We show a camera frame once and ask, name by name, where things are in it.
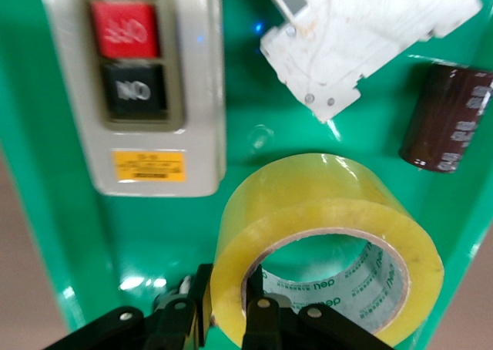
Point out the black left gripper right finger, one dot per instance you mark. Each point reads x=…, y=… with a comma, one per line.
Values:
x=265, y=327

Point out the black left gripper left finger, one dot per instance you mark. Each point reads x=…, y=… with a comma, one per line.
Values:
x=173, y=327

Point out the yellow clear packing tape roll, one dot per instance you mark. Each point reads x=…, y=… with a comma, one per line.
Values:
x=308, y=188

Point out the green plastic tray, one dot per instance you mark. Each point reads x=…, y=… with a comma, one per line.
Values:
x=239, y=153

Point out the dark brown cylindrical capacitor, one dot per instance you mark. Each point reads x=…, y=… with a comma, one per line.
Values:
x=443, y=115

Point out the white circuit breaker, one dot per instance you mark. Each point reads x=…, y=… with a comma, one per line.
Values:
x=346, y=38

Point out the grey push-button switch box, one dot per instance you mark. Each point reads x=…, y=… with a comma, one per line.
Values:
x=200, y=95

